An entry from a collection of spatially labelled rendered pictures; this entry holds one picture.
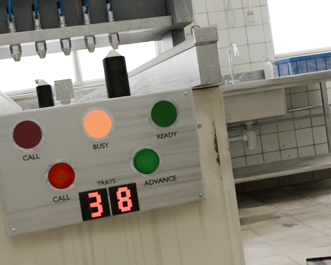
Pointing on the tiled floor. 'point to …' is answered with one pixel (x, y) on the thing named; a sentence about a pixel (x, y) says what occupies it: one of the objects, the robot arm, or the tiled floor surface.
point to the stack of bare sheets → (325, 260)
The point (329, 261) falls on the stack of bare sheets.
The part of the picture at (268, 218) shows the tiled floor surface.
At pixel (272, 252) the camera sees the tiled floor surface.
